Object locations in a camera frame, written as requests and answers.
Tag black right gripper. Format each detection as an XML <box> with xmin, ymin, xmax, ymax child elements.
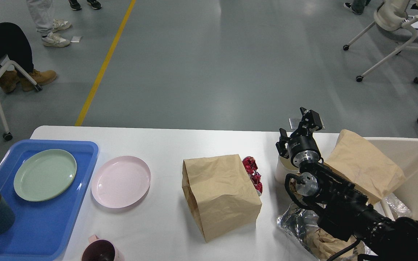
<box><xmin>275</xmin><ymin>107</ymin><xmax>323</xmax><ymax>167</ymax></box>

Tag pink plate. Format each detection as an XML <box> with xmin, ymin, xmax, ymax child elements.
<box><xmin>91</xmin><ymin>156</ymin><xmax>151</xmax><ymax>209</ymax></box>

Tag pink mug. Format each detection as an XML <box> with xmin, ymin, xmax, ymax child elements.
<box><xmin>80</xmin><ymin>235</ymin><xmax>126</xmax><ymax>261</ymax></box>

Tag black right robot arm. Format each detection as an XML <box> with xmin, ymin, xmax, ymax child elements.
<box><xmin>276</xmin><ymin>107</ymin><xmax>418</xmax><ymax>261</ymax></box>

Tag white paper cup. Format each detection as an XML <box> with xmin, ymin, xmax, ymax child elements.
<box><xmin>274</xmin><ymin>156</ymin><xmax>299</xmax><ymax>185</ymax></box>

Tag red foil wrapper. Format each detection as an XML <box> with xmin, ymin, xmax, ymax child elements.
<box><xmin>242</xmin><ymin>156</ymin><xmax>263</xmax><ymax>196</ymax></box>

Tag brown paper bag in bin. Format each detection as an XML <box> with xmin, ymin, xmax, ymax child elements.
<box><xmin>324</xmin><ymin>129</ymin><xmax>406</xmax><ymax>204</ymax></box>

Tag brown paper bag on table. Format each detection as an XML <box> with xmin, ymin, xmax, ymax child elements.
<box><xmin>181</xmin><ymin>154</ymin><xmax>262</xmax><ymax>243</ymax></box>

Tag crumpled brown paper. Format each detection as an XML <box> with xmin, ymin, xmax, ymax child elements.
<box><xmin>305</xmin><ymin>228</ymin><xmax>365</xmax><ymax>261</ymax></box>

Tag beige plastic bin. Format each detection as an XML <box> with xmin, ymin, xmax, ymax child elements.
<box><xmin>364</xmin><ymin>137</ymin><xmax>418</xmax><ymax>231</ymax></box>

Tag white office chair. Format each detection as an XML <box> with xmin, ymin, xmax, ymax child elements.
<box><xmin>343</xmin><ymin>0</ymin><xmax>418</xmax><ymax>84</ymax></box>

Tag paper scrap on floor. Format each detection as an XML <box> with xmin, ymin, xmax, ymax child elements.
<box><xmin>71</xmin><ymin>36</ymin><xmax>82</xmax><ymax>43</ymax></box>

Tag green plate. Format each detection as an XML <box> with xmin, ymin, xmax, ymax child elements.
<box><xmin>13</xmin><ymin>149</ymin><xmax>77</xmax><ymax>202</ymax></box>

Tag blue plastic tray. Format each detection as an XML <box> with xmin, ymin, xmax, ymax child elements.
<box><xmin>0</xmin><ymin>139</ymin><xmax>99</xmax><ymax>261</ymax></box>

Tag standing person white sneakers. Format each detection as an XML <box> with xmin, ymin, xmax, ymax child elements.
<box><xmin>25</xmin><ymin>0</ymin><xmax>71</xmax><ymax>48</ymax></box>

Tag seated person in black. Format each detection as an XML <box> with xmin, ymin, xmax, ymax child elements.
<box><xmin>0</xmin><ymin>22</ymin><xmax>57</xmax><ymax>86</ymax></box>

